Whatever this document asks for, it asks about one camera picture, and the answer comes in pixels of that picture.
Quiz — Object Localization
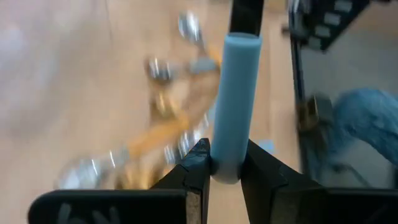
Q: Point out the black rack with white labels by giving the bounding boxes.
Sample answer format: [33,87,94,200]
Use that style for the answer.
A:
[287,0,373,52]

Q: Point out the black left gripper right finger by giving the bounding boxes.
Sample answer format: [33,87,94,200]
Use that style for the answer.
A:
[239,139,398,224]

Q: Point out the blue fabric object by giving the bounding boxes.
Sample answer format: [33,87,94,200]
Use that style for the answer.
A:
[334,88,398,166]

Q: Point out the long gold spoon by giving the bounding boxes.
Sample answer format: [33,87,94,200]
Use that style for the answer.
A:
[149,73,220,125]

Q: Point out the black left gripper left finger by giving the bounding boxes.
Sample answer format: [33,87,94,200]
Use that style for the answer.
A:
[27,138,213,224]

